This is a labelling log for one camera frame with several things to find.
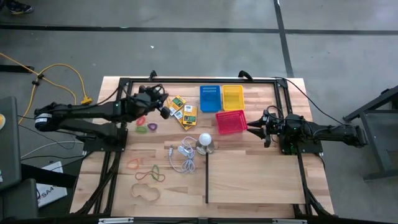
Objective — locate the red rubber band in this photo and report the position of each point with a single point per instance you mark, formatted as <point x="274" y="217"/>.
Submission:
<point x="128" y="164"/>

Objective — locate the large tan rubber band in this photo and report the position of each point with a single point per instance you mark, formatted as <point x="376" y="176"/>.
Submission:
<point x="132" y="191"/>

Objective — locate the black flat floor bar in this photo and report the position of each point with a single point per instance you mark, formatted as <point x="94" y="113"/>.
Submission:
<point x="15" y="68"/>

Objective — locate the dark grey case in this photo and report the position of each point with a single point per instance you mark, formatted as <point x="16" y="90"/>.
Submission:
<point x="9" y="146"/>

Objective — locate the black metal cart frame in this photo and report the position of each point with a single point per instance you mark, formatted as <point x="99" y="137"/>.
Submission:
<point x="379" y="140"/>

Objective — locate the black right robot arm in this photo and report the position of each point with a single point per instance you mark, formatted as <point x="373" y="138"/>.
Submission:
<point x="326" y="133"/>

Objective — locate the white light bulb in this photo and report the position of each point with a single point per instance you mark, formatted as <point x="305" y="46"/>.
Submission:
<point x="205" y="139"/>

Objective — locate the yellow plastic basket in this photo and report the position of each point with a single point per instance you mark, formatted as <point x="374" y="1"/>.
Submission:
<point x="233" y="98"/>

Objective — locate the green rubber band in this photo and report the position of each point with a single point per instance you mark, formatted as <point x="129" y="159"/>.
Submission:
<point x="158" y="169"/>

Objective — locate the blue plastic basket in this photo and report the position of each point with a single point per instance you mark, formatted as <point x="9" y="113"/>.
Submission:
<point x="210" y="99"/>

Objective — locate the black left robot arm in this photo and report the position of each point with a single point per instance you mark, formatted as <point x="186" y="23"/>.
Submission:
<point x="93" y="110"/>

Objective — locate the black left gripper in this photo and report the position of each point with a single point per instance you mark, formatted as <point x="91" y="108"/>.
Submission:
<point x="143" y="104"/>

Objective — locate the person's shoe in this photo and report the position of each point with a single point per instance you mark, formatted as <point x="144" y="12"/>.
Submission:
<point x="20" y="7"/>

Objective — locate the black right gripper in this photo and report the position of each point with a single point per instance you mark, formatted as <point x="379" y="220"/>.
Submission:
<point x="273" y="126"/>

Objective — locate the dark grey block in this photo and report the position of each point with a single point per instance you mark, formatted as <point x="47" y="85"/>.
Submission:
<point x="18" y="199"/>

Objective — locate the white printed box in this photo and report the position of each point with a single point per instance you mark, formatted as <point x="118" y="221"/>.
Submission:
<point x="51" y="189"/>

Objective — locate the round yellow sticker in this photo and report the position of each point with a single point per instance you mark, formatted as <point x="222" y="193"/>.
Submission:
<point x="2" y="122"/>

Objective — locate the silver metal bracket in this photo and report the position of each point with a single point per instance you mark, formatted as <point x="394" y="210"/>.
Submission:
<point x="115" y="220"/>
<point x="289" y="221"/>

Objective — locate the red plastic basket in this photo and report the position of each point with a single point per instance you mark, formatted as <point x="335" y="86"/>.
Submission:
<point x="231" y="122"/>

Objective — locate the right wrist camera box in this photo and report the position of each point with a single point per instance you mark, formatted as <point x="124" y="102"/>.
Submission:
<point x="267" y="141"/>

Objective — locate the brown rubber band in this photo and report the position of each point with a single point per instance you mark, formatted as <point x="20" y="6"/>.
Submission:
<point x="136" y="176"/>

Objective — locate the black metal table frame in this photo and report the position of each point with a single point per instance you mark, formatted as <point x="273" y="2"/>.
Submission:
<point x="186" y="80"/>

